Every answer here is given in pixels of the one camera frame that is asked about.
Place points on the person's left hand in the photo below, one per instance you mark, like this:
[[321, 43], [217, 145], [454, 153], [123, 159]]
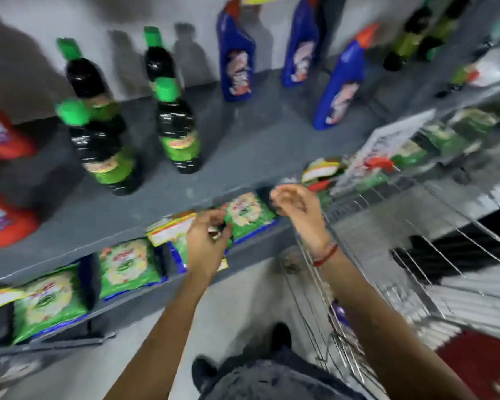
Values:
[[204, 252]]

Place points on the person's right hand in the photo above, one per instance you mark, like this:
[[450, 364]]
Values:
[[304, 220]]

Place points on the person's right fingers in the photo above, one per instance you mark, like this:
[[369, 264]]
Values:
[[289, 195]]

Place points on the person's left thumb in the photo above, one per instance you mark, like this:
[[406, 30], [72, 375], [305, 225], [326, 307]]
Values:
[[226, 234]]

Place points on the green detergent packet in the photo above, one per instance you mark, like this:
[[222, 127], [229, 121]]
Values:
[[48, 302], [179, 249], [248, 214], [127, 266]]

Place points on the person's left forearm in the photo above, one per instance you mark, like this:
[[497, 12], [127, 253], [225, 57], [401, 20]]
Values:
[[162, 345]]

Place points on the person's right forearm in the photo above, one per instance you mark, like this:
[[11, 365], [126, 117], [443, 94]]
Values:
[[383, 329]]

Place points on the yellow and red packet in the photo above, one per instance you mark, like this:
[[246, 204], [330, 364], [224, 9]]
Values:
[[320, 169]]

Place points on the yellow and white packet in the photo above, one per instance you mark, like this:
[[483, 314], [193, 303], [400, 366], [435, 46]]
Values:
[[171, 229], [0, 297]]

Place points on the grey metal shelf rack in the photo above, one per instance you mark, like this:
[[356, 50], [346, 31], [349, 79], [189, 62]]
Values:
[[250, 149]]

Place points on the white printed sign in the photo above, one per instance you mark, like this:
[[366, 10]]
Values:
[[379, 149]]

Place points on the dark bottle with green cap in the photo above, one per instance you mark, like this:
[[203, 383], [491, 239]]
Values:
[[178, 133], [102, 149], [83, 74], [159, 60]]

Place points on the blue cleaner bottle orange cap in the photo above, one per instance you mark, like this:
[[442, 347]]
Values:
[[341, 91]]

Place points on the person's black right shoe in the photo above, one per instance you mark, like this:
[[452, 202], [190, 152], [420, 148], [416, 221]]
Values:
[[281, 336]]

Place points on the person's black shoe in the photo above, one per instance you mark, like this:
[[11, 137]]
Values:
[[204, 372], [281, 336]]

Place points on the person's black left shoe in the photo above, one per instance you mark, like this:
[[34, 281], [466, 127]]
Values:
[[204, 372]]

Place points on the person's grey shorts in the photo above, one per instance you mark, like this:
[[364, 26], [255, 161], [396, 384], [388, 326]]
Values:
[[275, 379]]

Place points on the row of green packets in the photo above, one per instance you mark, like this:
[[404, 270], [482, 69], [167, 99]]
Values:
[[446, 135]]

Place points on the red plastic container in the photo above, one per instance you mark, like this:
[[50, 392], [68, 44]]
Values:
[[4, 139], [6, 227]]

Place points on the red floor mat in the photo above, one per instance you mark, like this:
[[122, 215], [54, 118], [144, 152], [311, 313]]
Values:
[[479, 362]]

